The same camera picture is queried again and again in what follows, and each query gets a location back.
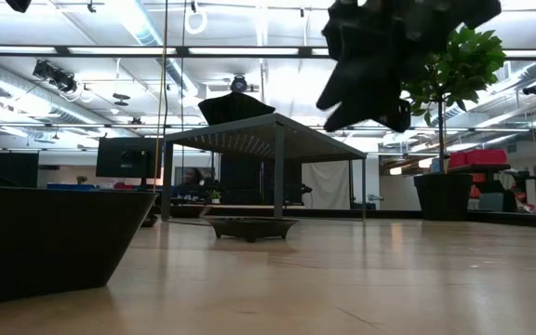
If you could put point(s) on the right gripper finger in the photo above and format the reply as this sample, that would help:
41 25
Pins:
356 114
340 93

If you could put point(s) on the black wavy square plate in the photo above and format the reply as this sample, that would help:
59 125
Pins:
233 98
40 242
233 116

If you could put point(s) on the black small square plate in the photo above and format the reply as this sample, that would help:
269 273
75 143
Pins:
249 228

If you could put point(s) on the black teardrop plate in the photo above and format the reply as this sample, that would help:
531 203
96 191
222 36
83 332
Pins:
151 221

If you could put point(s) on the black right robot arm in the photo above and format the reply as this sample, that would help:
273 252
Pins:
468 11

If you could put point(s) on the grey perforated metal stand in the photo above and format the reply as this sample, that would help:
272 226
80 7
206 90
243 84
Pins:
296 139

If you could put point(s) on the white hanging sheet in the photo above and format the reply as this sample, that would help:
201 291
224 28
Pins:
328 186

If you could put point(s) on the black ceiling spotlights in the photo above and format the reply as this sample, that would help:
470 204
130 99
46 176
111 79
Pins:
61 80

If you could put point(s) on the green potted plant black pot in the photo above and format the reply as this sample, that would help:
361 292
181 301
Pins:
442 195

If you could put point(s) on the red storage bins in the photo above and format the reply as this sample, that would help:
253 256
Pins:
477 158

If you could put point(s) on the black shelf table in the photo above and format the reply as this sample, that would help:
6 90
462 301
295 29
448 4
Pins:
491 188

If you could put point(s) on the small green potted plant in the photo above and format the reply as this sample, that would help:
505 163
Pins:
82 179
214 195

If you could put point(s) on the person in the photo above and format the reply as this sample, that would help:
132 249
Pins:
194 177

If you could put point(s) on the black monitor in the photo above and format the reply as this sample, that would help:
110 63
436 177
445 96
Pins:
124 158

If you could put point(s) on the black security camera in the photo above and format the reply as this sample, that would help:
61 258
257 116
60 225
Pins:
534 88

